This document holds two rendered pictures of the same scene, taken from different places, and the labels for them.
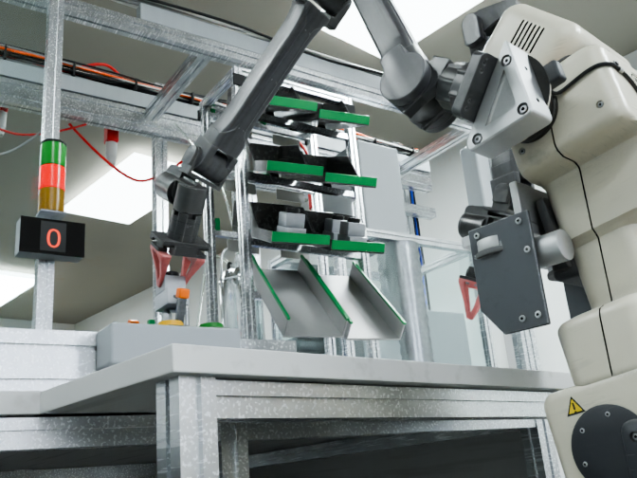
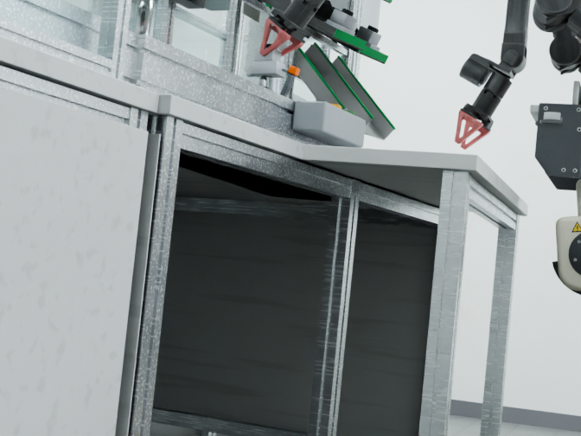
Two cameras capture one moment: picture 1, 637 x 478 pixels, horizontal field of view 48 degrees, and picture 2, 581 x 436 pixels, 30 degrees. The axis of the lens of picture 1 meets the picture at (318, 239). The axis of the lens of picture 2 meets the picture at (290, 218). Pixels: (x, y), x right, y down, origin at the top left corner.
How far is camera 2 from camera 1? 1.58 m
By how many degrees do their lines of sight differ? 31
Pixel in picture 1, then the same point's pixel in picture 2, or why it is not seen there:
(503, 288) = (555, 148)
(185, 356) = (478, 162)
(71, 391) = (352, 154)
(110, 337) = (322, 112)
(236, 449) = (354, 205)
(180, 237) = (300, 22)
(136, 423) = (325, 176)
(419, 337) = not seen: hidden behind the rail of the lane
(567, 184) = not seen: outside the picture
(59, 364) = (279, 120)
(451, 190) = not seen: outside the picture
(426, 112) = (554, 22)
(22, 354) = (268, 109)
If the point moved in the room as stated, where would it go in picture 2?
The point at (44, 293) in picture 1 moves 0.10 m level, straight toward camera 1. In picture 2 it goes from (167, 31) to (200, 28)
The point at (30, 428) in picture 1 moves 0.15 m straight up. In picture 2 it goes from (294, 167) to (302, 88)
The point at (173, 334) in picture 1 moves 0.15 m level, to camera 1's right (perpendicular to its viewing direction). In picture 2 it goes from (344, 117) to (405, 128)
